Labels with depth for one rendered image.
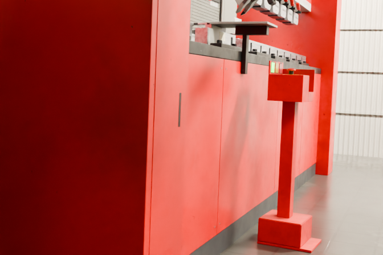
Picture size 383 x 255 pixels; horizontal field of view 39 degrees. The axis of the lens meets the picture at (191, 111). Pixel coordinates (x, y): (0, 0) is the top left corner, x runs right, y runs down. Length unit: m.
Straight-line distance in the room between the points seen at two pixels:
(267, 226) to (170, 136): 1.12
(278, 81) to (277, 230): 0.67
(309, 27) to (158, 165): 3.27
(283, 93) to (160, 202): 1.09
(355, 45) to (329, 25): 1.51
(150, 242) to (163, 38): 0.54
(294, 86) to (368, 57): 3.65
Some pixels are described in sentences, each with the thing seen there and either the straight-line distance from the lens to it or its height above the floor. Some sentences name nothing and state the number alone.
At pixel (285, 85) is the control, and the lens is 2.42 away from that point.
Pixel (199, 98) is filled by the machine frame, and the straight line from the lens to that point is 1.96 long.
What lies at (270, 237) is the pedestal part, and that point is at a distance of 2.53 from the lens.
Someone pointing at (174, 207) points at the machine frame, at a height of 0.37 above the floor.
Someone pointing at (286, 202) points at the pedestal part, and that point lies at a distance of 2.54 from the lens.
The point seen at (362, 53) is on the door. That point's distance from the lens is 6.03.
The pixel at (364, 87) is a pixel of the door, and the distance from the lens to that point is 6.01.
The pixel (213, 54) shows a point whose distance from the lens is 2.08.
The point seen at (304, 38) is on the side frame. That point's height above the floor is 1.12.
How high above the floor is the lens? 0.74
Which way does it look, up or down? 3 degrees down
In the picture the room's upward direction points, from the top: 2 degrees clockwise
